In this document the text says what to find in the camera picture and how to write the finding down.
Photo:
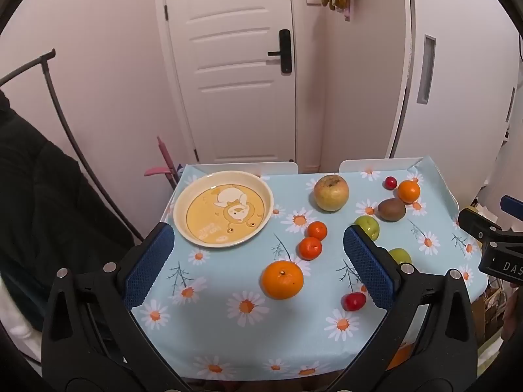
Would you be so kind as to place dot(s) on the yellow-red apple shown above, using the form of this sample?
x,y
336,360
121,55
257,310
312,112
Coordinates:
x,y
331,193

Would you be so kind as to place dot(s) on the white wardrobe door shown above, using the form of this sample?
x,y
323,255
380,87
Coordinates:
x,y
465,90

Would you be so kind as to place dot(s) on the small tangerine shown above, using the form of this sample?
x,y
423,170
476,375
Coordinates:
x,y
309,249
317,230

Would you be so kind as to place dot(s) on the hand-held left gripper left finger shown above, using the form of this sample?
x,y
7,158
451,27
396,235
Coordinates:
x,y
149,263

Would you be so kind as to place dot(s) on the large orange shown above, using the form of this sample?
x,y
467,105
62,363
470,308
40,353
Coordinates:
x,y
282,281

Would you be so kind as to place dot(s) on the medium orange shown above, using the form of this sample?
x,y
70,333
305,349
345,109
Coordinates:
x,y
408,192

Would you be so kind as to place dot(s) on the yellow cartoon print plate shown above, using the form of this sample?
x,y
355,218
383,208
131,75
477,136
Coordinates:
x,y
224,208

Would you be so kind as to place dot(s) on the black metal clothes rack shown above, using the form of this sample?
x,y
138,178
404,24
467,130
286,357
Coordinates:
x,y
61,114

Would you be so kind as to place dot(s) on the white panel door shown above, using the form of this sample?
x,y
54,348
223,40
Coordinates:
x,y
233,69

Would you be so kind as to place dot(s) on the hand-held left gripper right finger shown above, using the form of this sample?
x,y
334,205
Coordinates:
x,y
367,265

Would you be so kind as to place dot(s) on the blue daisy print tablecloth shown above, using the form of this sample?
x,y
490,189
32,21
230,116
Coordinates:
x,y
229,277

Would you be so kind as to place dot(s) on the brown kiwi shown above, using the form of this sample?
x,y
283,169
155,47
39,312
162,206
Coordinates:
x,y
391,210

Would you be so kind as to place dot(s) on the small red fruit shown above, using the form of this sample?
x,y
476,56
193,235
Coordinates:
x,y
354,302
391,182

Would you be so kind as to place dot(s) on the small green apple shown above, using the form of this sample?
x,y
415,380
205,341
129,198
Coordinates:
x,y
368,225
401,256

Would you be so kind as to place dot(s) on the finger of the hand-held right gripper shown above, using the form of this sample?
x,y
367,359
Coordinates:
x,y
476,222
512,204

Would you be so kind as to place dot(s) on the white chair back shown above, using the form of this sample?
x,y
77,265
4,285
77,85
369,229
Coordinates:
x,y
376,164
245,167

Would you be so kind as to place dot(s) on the person's right hand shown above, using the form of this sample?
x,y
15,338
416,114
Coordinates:
x,y
512,314

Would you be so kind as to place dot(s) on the dark jacket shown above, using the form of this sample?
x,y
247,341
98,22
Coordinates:
x,y
45,212

